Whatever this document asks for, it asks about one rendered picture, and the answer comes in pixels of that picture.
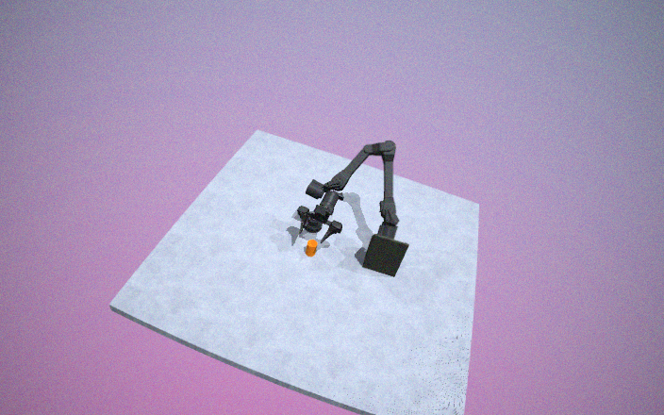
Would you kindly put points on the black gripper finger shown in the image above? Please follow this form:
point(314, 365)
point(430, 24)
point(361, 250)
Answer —
point(331, 230)
point(303, 221)

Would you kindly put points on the orange knob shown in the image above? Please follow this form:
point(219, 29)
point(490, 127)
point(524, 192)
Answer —
point(311, 248)

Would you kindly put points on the dark grey round pedestal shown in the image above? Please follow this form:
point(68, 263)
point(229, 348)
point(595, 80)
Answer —
point(312, 225)

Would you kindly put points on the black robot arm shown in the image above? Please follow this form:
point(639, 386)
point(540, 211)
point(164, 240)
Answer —
point(338, 182)

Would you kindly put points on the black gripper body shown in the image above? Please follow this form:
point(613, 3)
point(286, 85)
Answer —
point(322, 218)

